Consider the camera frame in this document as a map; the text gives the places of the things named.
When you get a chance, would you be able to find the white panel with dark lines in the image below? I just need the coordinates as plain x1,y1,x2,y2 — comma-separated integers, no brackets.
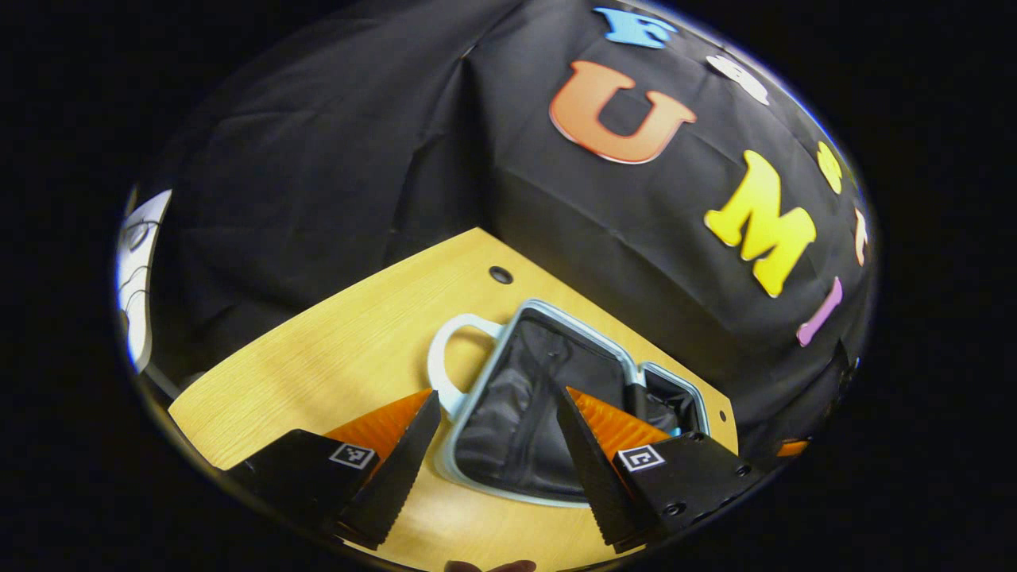
117,189,173,374

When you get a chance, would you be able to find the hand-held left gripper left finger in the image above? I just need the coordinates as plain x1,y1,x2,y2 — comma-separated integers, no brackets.
222,388,443,551

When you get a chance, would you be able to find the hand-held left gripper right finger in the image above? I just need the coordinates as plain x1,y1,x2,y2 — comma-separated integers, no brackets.
555,386,764,555

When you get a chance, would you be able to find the black backdrop cloth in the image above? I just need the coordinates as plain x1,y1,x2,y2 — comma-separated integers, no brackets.
131,0,879,470

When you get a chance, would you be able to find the small pale blue suitcase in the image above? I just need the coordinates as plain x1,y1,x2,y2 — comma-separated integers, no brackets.
427,299,710,509

